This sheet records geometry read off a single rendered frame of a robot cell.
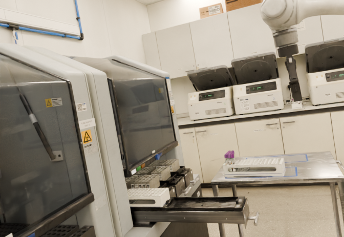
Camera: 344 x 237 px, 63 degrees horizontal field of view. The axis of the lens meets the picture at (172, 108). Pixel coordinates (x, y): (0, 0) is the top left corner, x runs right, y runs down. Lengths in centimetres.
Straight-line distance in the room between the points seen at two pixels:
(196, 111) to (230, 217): 252
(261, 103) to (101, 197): 260
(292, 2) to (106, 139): 84
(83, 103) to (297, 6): 81
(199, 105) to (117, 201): 250
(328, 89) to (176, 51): 192
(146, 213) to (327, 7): 106
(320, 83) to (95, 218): 282
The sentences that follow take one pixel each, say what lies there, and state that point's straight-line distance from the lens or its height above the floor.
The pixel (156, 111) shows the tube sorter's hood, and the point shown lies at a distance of 161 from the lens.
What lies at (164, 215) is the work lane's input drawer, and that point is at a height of 79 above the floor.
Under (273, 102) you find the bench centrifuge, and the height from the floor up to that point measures 100.
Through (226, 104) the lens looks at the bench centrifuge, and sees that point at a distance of 350.
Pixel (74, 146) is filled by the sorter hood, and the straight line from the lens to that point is 104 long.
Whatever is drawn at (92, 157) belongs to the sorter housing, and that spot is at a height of 111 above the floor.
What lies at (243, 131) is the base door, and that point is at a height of 71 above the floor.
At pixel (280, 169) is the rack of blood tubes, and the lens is 148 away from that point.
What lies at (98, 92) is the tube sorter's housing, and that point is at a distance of 120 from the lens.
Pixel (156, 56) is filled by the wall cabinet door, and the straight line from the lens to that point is 410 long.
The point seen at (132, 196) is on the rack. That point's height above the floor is 86.
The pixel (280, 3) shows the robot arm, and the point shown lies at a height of 152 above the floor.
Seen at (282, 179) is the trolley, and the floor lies 82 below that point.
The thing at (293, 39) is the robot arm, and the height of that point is 142.
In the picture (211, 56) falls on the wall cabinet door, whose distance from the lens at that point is 383.
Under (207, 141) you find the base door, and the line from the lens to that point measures 363.
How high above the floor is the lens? 130
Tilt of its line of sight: 3 degrees down
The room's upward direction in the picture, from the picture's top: 10 degrees counter-clockwise
